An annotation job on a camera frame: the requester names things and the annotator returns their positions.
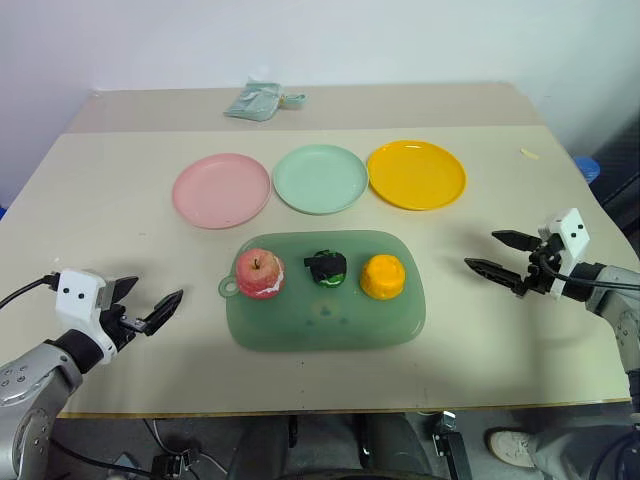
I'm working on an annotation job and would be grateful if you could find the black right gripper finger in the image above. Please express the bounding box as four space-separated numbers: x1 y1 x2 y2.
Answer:
463 257 527 297
491 229 544 253

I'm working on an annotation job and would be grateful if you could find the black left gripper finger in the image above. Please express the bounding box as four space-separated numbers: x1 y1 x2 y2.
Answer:
113 275 141 307
143 288 185 337

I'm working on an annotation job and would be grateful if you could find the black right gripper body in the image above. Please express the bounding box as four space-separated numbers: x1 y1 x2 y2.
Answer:
518 234 565 300

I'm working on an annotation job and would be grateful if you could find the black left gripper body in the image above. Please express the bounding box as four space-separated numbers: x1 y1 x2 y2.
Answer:
96 280 148 352

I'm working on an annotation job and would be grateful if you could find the yellow orange fruit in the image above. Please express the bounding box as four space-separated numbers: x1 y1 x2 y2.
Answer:
359 254 406 301

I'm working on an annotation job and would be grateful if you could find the yellow round plate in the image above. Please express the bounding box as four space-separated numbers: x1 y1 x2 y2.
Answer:
366 139 468 212

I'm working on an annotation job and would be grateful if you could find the pink round plate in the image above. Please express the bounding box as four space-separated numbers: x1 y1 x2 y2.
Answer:
171 152 272 231

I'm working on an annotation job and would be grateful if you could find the green black toy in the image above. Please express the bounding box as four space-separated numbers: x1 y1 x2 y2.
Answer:
303 250 349 290

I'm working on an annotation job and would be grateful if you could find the light green round plate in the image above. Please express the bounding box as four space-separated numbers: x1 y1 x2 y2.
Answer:
272 143 370 216

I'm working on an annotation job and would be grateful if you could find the blue round stool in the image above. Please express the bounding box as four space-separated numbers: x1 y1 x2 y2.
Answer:
573 155 603 184

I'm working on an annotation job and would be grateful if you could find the red apple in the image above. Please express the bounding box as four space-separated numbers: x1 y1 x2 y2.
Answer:
234 247 288 301

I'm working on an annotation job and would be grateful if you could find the black chair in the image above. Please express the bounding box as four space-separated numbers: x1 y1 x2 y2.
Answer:
593 118 640 242

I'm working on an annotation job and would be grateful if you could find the black small box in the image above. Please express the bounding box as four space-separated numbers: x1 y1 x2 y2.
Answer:
150 448 202 480

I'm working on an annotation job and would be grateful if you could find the green translucent cutting board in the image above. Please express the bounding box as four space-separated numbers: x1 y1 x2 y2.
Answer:
216 229 429 353

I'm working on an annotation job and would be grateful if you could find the dark grey rounded shape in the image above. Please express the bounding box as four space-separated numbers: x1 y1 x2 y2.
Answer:
357 411 434 480
227 414 362 480

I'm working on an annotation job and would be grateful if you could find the white shoe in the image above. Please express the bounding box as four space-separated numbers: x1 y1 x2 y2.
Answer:
483 428 539 470

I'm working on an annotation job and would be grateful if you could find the grey trouser leg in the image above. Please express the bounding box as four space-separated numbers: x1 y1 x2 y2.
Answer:
525 423 639 480

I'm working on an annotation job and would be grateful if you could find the teal fabric pouch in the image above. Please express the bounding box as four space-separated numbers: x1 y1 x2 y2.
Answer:
222 81 285 122

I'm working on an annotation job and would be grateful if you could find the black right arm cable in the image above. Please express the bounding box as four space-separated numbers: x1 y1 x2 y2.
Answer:
536 249 640 293

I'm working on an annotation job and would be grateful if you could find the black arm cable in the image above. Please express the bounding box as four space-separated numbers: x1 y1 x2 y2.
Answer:
536 249 640 293
0 273 61 309

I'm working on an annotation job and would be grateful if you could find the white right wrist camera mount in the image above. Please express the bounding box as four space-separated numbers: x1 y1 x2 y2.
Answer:
536 207 593 302

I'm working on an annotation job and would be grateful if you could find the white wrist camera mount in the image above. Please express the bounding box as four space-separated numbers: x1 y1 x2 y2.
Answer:
536 207 593 302
54 268 119 359

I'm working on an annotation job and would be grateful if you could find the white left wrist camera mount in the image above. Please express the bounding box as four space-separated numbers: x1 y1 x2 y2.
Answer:
54 268 119 359

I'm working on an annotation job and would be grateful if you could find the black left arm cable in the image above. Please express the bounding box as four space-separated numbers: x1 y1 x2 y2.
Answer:
0 273 61 309

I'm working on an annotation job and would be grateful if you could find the black floor cable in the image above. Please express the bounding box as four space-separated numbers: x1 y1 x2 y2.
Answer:
48 435 157 479

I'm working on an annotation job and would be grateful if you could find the black metal clamp bracket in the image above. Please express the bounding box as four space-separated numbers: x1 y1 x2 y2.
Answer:
431 410 472 480

